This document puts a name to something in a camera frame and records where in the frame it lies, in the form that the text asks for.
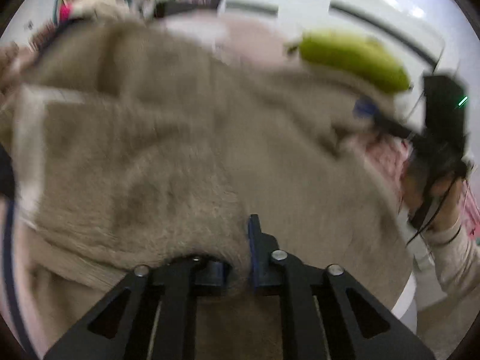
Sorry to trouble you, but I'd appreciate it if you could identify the brown knit sweater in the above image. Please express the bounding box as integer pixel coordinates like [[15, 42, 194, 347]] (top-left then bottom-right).
[[1, 23, 412, 359]]

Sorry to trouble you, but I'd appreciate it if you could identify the right forearm cream sleeve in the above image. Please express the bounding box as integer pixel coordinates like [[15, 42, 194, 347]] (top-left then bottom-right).
[[423, 219, 479, 299]]

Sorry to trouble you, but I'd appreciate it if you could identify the right hand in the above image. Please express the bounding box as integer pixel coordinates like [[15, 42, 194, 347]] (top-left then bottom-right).
[[400, 171, 464, 233]]

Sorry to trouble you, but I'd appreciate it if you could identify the green plush pillow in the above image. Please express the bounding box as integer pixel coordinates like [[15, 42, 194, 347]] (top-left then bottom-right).
[[298, 30, 411, 94]]

